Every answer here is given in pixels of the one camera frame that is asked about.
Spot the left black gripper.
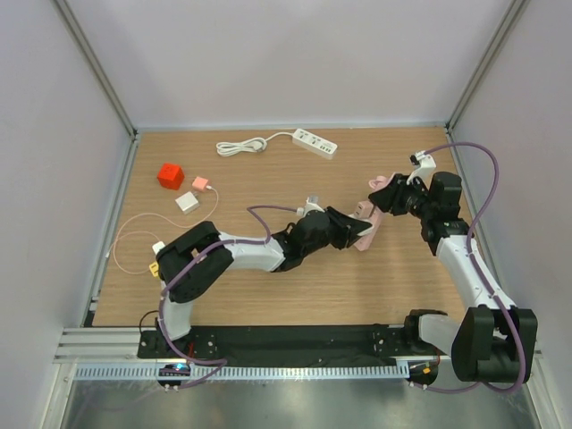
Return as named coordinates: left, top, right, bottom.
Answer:
left=302, top=206, right=370, bottom=257

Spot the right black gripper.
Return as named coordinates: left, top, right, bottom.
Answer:
left=368, top=172, right=435, bottom=220

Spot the pink power strip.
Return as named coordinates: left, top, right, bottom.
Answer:
left=357, top=176, right=391, bottom=251

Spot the white power strip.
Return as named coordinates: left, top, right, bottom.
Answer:
left=215, top=129, right=338, bottom=160

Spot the pink usb charger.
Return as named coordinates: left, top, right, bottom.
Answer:
left=191, top=176, right=210, bottom=192

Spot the white square charger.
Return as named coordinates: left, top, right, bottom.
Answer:
left=175, top=191, right=200, bottom=215

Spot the red cube adapter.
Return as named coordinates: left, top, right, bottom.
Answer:
left=156, top=163, right=185, bottom=190

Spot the mauve dual usb charger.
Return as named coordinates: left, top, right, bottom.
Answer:
left=354, top=200, right=375, bottom=221

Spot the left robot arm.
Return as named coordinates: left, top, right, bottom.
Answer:
left=156, top=198, right=375, bottom=358

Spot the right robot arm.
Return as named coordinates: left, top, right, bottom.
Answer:
left=368, top=172, right=538, bottom=384

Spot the white plug adapter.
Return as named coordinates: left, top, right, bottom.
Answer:
left=152, top=241, right=165, bottom=254

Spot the yellow plug adapter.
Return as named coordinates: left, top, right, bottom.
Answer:
left=149, top=262, right=159, bottom=278

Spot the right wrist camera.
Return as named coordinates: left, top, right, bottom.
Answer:
left=407, top=151, right=436, bottom=184

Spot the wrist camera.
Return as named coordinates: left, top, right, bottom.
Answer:
left=296, top=195, right=324, bottom=217
left=407, top=151, right=436, bottom=184

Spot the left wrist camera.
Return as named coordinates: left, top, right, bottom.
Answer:
left=296, top=195, right=324, bottom=217

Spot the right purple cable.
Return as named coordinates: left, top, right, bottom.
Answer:
left=419, top=141, right=528, bottom=394

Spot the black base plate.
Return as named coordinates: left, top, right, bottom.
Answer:
left=137, top=324, right=457, bottom=366

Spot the slotted cable duct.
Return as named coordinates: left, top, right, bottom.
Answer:
left=74, top=362, right=409, bottom=383

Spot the thin pink usb cable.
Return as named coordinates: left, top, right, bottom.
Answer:
left=106, top=185, right=220, bottom=274

